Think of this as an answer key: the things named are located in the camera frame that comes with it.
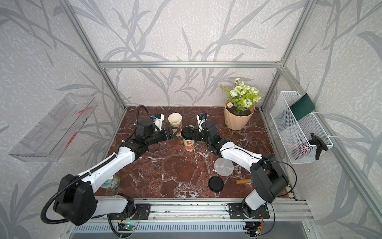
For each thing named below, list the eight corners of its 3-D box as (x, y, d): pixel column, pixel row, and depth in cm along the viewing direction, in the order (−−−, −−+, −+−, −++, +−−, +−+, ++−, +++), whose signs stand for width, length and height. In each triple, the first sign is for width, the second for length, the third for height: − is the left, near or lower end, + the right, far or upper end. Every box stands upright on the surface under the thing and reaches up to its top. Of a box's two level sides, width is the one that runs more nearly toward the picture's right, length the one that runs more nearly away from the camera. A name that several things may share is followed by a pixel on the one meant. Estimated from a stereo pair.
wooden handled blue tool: (236, 184, 85) (237, 183, 83) (235, 180, 86) (236, 179, 85) (252, 182, 85) (253, 181, 84) (251, 179, 87) (252, 177, 85)
